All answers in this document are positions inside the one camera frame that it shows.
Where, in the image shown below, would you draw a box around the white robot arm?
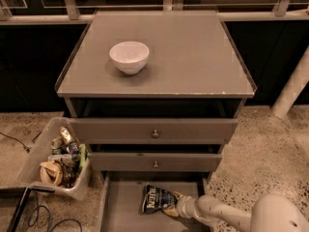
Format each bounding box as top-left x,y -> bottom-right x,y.
163,191 -> 309,232

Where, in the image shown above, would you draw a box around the blue kettle chip bag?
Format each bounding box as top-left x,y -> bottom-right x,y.
141,185 -> 178,215

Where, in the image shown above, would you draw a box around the white pillar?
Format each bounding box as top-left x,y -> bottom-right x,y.
271,46 -> 309,118

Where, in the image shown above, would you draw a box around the gold snack can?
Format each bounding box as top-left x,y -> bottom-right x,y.
59,127 -> 74,145

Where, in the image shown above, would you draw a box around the black metal bar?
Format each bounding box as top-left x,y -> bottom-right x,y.
0,186 -> 55,232

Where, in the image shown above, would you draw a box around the clear plastic bin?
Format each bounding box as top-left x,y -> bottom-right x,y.
16,117 -> 91,200

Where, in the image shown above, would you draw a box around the cream round packet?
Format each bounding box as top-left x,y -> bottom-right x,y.
40,160 -> 63,186

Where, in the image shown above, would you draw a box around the grey middle drawer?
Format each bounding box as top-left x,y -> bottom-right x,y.
88,153 -> 222,172

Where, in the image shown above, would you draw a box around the metal window railing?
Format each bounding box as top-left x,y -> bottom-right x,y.
0,0 -> 309,25

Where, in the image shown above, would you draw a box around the white ceramic bowl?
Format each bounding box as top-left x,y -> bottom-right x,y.
109,42 -> 150,74

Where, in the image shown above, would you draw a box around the grey top drawer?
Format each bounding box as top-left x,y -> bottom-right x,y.
68,118 -> 238,144

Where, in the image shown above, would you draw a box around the brass drawer knob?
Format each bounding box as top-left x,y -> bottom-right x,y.
153,161 -> 159,169
152,130 -> 159,138

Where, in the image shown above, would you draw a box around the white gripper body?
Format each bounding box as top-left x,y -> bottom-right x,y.
176,196 -> 197,218

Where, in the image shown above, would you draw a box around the brass top drawer knob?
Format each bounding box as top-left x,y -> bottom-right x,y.
152,130 -> 159,138

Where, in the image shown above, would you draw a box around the green packet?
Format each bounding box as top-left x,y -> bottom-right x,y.
78,144 -> 88,171

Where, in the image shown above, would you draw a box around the grey bottom drawer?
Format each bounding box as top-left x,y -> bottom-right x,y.
100,171 -> 213,232

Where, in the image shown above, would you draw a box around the grey drawer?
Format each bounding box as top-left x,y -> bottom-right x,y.
88,153 -> 222,172
68,118 -> 238,144
100,171 -> 213,232

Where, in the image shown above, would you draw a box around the brass middle drawer knob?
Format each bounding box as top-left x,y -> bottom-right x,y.
153,161 -> 159,169

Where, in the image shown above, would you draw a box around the black floor cable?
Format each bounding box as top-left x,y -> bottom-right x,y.
0,130 -> 83,232

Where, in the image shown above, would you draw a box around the grey drawer cabinet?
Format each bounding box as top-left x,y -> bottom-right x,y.
54,10 -> 258,179

